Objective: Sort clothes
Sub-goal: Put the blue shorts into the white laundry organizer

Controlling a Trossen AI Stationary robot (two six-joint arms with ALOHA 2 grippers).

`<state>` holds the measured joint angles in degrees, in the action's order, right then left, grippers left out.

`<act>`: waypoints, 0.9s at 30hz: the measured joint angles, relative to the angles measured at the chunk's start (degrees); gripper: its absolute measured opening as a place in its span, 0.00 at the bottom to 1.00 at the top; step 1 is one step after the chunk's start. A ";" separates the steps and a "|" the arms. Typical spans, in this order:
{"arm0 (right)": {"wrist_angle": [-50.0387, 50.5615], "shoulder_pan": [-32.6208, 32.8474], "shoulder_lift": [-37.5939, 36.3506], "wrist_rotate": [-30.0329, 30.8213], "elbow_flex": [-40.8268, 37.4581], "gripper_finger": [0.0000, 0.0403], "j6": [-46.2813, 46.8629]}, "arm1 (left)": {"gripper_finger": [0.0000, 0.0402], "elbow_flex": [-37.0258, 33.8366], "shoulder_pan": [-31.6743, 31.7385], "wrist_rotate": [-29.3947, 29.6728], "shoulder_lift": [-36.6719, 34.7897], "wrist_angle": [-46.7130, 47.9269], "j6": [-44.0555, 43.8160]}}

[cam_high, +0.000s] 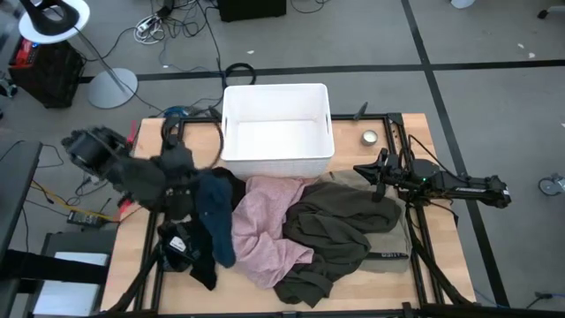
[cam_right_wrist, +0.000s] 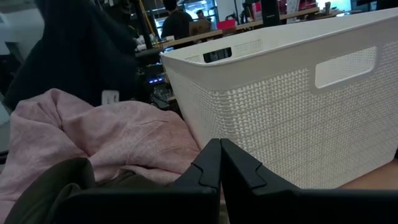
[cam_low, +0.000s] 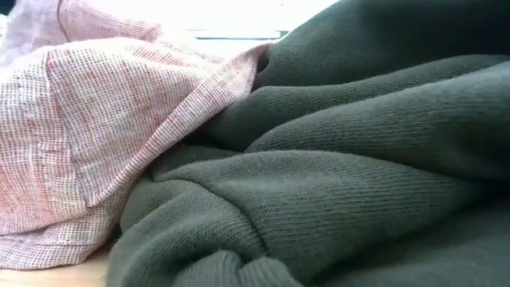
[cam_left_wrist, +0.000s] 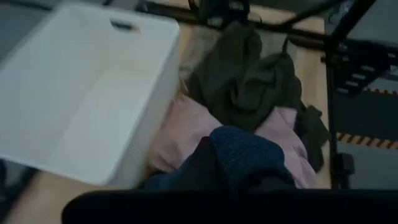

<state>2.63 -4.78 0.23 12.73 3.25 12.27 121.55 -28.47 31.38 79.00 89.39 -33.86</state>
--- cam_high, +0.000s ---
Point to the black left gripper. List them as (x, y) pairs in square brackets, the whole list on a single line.
[(178, 199)]

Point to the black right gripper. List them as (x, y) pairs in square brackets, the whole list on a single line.
[(390, 176)]

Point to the navy blue garment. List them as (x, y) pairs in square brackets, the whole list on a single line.
[(218, 212)]

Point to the dark olive garment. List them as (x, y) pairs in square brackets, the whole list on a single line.
[(335, 229)]

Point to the black garment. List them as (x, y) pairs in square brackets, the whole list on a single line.
[(205, 269)]

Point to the khaki shorts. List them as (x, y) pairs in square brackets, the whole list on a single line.
[(388, 249)]

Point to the pink cloth garment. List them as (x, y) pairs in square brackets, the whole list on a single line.
[(260, 229)]

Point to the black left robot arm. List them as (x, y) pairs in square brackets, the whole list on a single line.
[(95, 152)]

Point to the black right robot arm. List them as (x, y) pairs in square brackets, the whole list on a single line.
[(463, 187)]

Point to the small round tin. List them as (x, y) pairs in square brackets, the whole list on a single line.
[(369, 138)]

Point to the white plastic laundry basket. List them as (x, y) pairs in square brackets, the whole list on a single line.
[(278, 141)]

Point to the white panel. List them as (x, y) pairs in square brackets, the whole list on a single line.
[(66, 300)]

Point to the black desk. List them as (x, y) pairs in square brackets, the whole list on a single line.
[(17, 185)]

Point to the black crate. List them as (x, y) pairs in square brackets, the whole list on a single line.
[(48, 75)]

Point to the grey chair caster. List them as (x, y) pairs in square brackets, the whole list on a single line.
[(552, 184)]

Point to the white round object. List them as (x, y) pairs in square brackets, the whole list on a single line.
[(462, 2)]

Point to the black box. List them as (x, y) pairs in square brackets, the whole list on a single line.
[(251, 9)]

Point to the red device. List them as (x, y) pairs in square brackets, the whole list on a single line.
[(22, 50)]

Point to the black chair caster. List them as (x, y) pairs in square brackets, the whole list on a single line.
[(549, 12)]

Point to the black metal table frame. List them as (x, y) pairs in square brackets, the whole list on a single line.
[(344, 117)]

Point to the white round pedestal stand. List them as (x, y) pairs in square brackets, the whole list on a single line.
[(81, 20)]

